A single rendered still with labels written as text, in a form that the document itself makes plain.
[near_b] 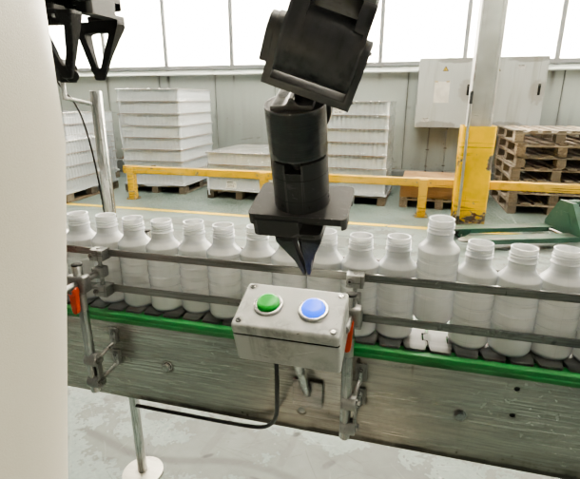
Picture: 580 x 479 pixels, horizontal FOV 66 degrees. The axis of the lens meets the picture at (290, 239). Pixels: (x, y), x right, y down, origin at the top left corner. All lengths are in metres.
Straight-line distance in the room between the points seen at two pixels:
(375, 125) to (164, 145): 3.07
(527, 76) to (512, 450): 6.92
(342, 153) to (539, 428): 5.47
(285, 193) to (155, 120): 6.56
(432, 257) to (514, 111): 6.86
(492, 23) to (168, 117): 4.27
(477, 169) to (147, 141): 4.56
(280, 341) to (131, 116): 6.69
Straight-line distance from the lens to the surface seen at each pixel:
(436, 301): 0.70
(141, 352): 0.88
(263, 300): 0.58
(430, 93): 7.36
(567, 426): 0.80
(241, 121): 8.22
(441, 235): 0.67
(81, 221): 0.90
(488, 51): 5.33
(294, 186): 0.43
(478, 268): 0.71
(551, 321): 0.75
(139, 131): 7.12
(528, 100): 7.52
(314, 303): 0.57
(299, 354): 0.58
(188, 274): 0.79
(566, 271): 0.73
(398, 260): 0.70
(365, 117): 5.99
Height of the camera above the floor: 1.37
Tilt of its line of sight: 18 degrees down
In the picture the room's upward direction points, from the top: straight up
